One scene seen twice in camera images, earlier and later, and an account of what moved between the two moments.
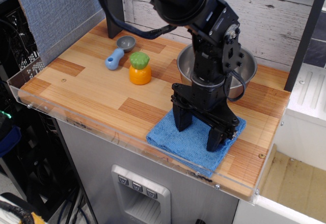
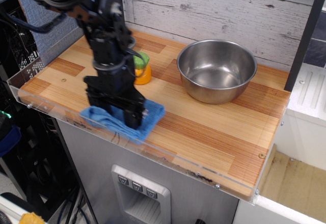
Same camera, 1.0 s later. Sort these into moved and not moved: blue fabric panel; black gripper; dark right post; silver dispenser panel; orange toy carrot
Moved: black gripper
Not moved: blue fabric panel; silver dispenser panel; dark right post; orange toy carrot
